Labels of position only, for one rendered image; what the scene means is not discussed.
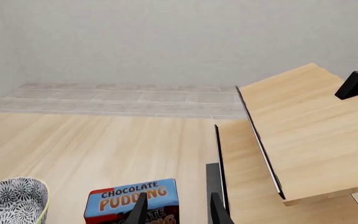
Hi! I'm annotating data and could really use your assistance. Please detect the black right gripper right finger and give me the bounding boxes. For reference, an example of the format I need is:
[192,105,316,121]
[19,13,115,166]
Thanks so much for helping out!
[211,192,236,224]

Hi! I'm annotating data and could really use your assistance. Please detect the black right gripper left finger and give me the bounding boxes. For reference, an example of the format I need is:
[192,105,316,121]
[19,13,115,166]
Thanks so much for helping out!
[126,192,148,224]

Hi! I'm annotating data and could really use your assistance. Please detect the pale wooden cabinet drawer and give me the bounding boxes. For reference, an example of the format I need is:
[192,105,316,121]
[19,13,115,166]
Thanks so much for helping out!
[206,119,286,224]

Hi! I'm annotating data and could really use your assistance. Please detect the pale wooden cabinet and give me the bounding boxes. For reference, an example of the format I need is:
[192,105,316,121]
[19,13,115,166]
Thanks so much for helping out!
[235,62,358,224]

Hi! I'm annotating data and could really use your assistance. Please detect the chocolate pudding box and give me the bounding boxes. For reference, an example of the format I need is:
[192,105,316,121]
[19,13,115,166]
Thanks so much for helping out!
[83,178,180,224]

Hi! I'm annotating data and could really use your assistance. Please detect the black white patterned bowl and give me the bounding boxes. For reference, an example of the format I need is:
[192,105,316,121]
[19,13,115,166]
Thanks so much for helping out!
[0,177,50,224]

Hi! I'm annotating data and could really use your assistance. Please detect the black rectangular block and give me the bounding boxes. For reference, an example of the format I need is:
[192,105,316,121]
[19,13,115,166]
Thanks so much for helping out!
[334,70,358,101]

